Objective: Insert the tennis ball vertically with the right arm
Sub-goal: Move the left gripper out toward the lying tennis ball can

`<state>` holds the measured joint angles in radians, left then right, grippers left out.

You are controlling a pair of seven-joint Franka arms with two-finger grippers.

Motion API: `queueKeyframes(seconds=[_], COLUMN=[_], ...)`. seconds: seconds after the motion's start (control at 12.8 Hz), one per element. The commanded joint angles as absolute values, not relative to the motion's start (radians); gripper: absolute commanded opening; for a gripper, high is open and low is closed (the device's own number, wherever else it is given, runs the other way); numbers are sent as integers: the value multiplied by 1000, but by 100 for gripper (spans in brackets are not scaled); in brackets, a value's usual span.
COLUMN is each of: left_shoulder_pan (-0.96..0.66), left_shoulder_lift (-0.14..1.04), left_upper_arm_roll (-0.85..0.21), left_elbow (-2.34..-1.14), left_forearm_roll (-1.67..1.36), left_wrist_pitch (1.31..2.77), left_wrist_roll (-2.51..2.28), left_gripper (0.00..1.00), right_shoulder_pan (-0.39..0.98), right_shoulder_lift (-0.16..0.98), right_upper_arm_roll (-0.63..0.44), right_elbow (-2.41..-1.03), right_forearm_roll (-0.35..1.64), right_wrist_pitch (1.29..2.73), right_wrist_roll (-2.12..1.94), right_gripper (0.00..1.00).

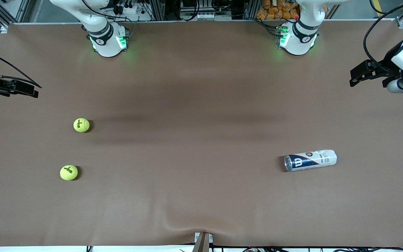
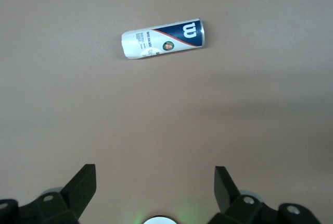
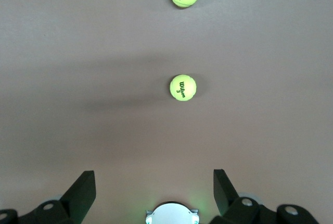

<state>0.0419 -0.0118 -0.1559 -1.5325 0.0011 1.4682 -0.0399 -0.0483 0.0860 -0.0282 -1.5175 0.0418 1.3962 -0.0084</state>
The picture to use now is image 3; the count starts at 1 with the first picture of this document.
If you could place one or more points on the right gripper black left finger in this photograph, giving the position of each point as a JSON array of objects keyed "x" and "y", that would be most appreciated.
[{"x": 78, "y": 195}]

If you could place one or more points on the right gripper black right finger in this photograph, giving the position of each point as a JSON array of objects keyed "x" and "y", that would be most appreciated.
[{"x": 223, "y": 195}]

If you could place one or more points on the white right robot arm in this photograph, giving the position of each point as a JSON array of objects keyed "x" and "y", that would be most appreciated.
[{"x": 171, "y": 213}]

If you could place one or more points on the brown table mat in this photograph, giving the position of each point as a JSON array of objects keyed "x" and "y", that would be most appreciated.
[{"x": 104, "y": 52}]

